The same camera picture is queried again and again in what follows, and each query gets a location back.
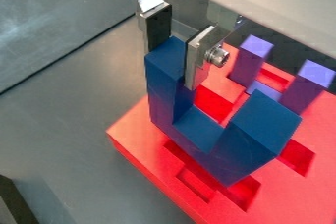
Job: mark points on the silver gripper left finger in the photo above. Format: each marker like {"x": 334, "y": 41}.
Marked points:
{"x": 154, "y": 15}

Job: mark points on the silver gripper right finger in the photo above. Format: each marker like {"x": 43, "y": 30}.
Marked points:
{"x": 204, "y": 52}

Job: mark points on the blue U-shaped block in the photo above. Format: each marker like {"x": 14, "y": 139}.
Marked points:
{"x": 234, "y": 150}

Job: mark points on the red slotted board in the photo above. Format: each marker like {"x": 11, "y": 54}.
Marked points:
{"x": 290, "y": 191}

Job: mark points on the purple U-shaped block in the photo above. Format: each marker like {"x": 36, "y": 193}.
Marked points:
{"x": 256, "y": 75}

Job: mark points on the black angle bracket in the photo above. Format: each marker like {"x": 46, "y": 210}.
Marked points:
{"x": 15, "y": 211}

